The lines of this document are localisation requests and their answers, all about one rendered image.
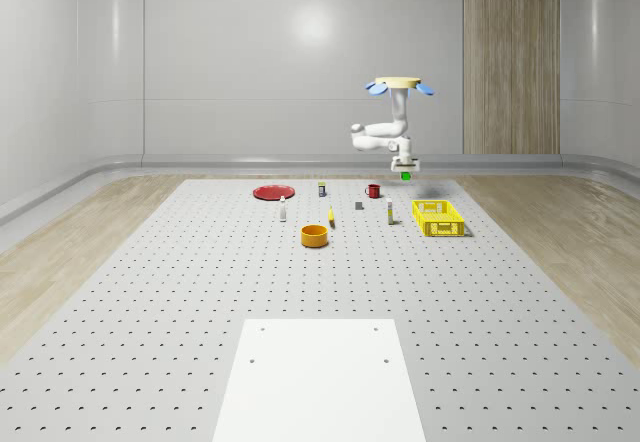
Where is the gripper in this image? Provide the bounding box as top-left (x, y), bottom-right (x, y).
top-left (389, 156), bottom-right (422, 175)

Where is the yellow basket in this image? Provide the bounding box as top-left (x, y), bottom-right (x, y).
top-left (411, 199), bottom-right (466, 238)

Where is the drone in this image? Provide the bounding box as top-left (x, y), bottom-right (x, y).
top-left (363, 76), bottom-right (435, 97)

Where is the yellow bowl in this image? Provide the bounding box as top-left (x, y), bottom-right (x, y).
top-left (300, 224), bottom-right (330, 250)

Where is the red plate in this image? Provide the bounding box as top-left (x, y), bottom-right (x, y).
top-left (252, 184), bottom-right (297, 202)

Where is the white board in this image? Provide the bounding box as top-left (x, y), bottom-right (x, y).
top-left (212, 318), bottom-right (428, 442)

